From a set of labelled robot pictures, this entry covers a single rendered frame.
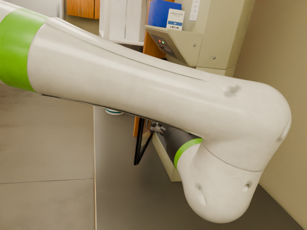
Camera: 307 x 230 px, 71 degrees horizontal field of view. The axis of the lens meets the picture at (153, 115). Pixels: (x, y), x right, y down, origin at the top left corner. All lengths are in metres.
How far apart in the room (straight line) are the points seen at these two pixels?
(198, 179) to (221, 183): 0.04
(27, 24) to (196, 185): 0.32
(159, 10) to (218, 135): 0.64
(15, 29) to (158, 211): 0.66
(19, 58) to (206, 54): 0.55
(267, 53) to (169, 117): 0.87
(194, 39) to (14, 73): 0.51
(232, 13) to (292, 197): 0.72
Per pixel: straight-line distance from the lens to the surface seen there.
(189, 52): 0.70
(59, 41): 0.31
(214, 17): 0.72
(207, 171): 0.34
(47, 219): 2.05
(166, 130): 0.50
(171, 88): 0.28
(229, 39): 0.76
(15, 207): 2.20
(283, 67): 1.04
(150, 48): 1.04
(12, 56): 0.33
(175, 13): 0.77
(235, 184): 0.33
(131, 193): 0.84
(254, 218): 0.91
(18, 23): 0.34
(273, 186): 1.08
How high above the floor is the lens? 1.52
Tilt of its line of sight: 23 degrees down
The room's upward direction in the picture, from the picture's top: 9 degrees clockwise
